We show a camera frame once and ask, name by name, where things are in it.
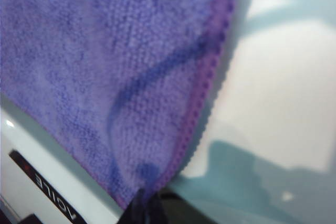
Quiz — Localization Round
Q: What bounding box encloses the purple microfibre cloth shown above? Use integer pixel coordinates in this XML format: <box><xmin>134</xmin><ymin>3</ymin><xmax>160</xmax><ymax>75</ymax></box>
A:
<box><xmin>0</xmin><ymin>0</ymin><xmax>246</xmax><ymax>209</ymax></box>

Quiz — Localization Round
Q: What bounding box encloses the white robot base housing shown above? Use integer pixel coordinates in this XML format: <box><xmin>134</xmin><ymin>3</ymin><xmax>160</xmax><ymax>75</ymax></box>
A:
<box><xmin>0</xmin><ymin>103</ymin><xmax>127</xmax><ymax>224</ymax></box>

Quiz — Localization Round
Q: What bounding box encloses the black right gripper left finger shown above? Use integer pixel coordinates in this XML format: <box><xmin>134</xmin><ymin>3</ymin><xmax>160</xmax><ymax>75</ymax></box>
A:
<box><xmin>119</xmin><ymin>189</ymin><xmax>158</xmax><ymax>224</ymax></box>

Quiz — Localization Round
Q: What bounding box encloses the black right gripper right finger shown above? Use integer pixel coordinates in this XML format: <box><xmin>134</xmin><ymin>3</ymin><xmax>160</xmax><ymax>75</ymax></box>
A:
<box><xmin>154</xmin><ymin>194</ymin><xmax>211</xmax><ymax>224</ymax></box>

